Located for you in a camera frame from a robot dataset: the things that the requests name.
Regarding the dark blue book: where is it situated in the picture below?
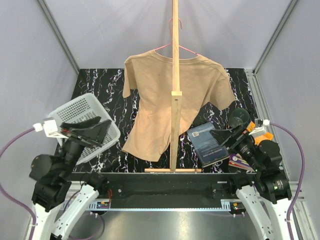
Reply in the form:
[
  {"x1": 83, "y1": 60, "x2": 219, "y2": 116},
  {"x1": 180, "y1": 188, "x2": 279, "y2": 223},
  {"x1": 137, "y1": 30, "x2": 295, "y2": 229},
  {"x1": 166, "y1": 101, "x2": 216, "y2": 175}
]
[{"x1": 187, "y1": 122, "x2": 230, "y2": 168}]

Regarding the pink wire hanger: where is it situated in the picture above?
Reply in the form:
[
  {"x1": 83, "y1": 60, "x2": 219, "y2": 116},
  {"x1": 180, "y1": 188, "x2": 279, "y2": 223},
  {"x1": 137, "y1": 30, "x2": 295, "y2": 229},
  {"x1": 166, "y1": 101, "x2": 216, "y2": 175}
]
[{"x1": 154, "y1": 18, "x2": 201, "y2": 56}]

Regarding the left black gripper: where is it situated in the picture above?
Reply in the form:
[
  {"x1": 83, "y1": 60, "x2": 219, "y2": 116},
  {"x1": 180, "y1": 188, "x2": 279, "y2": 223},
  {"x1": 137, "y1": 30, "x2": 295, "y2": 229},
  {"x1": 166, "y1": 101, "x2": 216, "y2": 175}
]
[{"x1": 60, "y1": 115, "x2": 113, "y2": 177}]

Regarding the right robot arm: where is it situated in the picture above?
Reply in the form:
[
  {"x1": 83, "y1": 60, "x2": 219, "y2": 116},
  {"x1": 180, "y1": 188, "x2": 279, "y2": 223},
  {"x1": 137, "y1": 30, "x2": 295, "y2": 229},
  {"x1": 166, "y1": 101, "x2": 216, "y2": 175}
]
[{"x1": 210, "y1": 125, "x2": 298, "y2": 240}]

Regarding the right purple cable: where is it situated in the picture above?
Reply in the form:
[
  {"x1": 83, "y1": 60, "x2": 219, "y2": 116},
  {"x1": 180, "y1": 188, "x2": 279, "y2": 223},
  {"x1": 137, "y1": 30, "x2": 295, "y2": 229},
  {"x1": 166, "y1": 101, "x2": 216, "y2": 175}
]
[{"x1": 268, "y1": 121, "x2": 306, "y2": 231}]

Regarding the white plastic basket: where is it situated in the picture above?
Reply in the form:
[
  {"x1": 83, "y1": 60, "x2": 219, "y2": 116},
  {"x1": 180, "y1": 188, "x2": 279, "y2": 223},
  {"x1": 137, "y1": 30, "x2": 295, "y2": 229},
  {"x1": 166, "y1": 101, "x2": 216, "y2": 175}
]
[{"x1": 48, "y1": 93, "x2": 121, "y2": 165}]

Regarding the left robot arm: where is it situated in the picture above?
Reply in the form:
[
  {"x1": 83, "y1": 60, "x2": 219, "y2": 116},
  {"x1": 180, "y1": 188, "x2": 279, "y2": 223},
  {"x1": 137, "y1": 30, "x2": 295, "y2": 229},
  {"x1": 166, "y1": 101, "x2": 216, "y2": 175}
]
[{"x1": 29, "y1": 116, "x2": 112, "y2": 240}]

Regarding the wooden hanger stand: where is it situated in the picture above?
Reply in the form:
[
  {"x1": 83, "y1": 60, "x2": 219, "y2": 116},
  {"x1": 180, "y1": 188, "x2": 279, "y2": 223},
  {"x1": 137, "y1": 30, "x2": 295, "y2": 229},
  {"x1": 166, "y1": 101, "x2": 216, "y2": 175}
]
[{"x1": 144, "y1": 0, "x2": 202, "y2": 174}]

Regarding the beige t shirt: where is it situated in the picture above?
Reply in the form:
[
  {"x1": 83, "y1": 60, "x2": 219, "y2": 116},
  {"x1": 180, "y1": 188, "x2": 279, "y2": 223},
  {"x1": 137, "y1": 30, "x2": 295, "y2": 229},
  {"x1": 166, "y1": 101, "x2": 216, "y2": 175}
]
[{"x1": 122, "y1": 50, "x2": 236, "y2": 162}]

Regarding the black cup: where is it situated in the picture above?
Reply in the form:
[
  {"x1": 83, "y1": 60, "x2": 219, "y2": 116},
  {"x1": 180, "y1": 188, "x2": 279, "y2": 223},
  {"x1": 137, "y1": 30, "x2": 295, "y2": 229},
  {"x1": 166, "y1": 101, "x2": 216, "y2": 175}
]
[{"x1": 228, "y1": 108, "x2": 250, "y2": 128}]

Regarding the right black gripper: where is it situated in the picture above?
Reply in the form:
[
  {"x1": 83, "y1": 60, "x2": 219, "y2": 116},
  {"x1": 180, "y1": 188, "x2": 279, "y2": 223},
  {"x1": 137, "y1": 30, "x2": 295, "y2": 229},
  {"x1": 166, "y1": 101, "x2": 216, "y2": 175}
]
[{"x1": 209, "y1": 123, "x2": 264, "y2": 172}]

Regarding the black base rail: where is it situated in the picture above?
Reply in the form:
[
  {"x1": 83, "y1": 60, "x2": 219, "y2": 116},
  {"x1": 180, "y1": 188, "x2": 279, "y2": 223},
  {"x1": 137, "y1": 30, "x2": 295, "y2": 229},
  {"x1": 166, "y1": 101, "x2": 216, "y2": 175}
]
[{"x1": 102, "y1": 172, "x2": 237, "y2": 211}]

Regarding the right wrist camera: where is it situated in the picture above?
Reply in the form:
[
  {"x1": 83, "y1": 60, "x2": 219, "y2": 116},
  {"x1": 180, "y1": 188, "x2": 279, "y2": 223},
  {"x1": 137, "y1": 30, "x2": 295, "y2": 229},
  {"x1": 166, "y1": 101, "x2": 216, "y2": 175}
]
[{"x1": 250, "y1": 119, "x2": 270, "y2": 136}]

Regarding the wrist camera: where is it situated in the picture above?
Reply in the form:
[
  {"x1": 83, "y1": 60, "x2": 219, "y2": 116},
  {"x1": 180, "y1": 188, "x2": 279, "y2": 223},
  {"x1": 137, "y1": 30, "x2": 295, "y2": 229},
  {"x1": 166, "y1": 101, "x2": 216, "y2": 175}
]
[
  {"x1": 32, "y1": 118, "x2": 62, "y2": 138},
  {"x1": 250, "y1": 119, "x2": 270, "y2": 136}
]

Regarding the purple and red book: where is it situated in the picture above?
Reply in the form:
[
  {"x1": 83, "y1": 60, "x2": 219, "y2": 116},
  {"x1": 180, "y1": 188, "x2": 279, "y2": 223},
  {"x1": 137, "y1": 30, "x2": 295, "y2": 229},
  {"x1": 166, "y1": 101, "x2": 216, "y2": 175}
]
[{"x1": 228, "y1": 154, "x2": 255, "y2": 172}]

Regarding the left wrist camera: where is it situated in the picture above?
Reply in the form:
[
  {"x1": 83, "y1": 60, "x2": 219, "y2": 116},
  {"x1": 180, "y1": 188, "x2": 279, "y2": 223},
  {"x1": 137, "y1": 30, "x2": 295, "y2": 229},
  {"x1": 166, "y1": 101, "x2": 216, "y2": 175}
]
[{"x1": 32, "y1": 118, "x2": 62, "y2": 138}]

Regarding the orange packet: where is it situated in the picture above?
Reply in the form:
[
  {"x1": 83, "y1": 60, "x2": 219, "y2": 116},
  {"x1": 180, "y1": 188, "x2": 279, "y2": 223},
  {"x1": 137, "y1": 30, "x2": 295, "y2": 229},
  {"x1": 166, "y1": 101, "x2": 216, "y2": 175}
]
[{"x1": 247, "y1": 121, "x2": 274, "y2": 145}]

